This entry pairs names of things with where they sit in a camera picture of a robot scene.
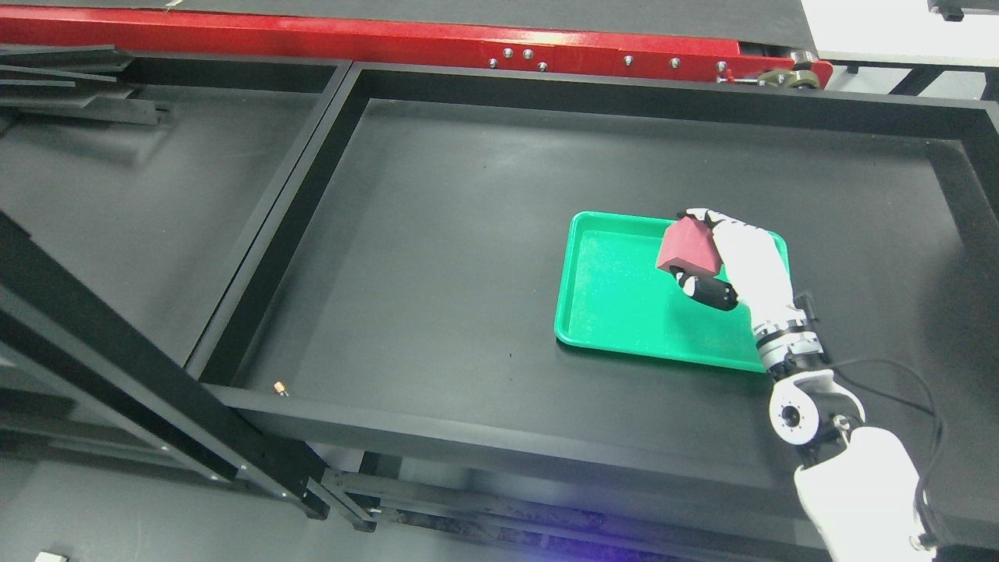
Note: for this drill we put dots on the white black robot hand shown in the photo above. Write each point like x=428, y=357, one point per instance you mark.
x=755, y=269

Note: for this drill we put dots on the pink foam block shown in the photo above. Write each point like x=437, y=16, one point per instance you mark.
x=688, y=244

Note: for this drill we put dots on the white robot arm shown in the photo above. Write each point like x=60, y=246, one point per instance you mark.
x=856, y=482

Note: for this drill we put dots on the black metal shelf right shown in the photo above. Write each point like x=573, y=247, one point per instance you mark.
x=416, y=316

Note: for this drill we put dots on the black metal shelf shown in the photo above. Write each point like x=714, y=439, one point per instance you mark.
x=416, y=316
x=143, y=239

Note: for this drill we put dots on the black metal shelf left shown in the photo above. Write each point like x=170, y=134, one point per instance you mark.
x=143, y=239

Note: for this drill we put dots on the red conveyor frame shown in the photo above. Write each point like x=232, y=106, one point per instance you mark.
x=587, y=52

